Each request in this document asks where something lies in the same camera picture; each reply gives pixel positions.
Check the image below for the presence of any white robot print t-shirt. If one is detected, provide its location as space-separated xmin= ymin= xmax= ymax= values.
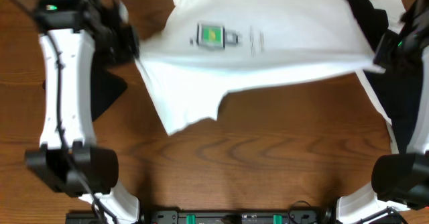
xmin=135 ymin=0 xmax=381 ymax=135

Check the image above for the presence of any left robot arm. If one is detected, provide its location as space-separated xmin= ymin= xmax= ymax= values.
xmin=25 ymin=0 xmax=141 ymax=223

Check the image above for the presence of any white t-shirt in pile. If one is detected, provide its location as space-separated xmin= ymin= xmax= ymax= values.
xmin=356 ymin=0 xmax=406 ymax=125

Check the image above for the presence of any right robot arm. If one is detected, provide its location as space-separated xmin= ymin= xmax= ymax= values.
xmin=335 ymin=0 xmax=428 ymax=223

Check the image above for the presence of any folded black garment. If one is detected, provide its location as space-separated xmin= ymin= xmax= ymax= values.
xmin=42 ymin=62 xmax=128 ymax=122

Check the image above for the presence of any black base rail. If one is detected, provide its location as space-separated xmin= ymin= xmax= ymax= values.
xmin=65 ymin=202 xmax=336 ymax=224

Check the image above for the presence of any black t-shirt in pile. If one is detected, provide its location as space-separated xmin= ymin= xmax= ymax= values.
xmin=346 ymin=0 xmax=422 ymax=154

